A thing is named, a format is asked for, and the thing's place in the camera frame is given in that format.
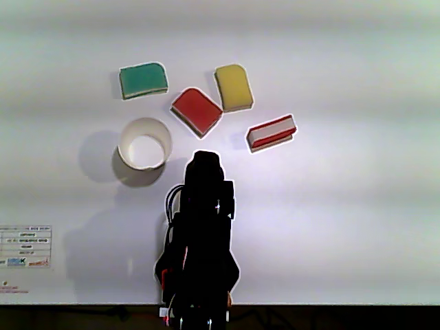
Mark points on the red white striped sponge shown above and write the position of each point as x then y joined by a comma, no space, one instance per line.
271,134

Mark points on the white paper cup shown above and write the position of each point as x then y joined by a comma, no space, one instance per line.
144,144

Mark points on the yellow sponge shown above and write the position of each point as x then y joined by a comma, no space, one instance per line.
233,87

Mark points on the green sponge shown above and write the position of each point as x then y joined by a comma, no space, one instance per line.
142,79

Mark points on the printed label sheet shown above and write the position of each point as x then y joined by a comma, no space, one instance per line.
25,245

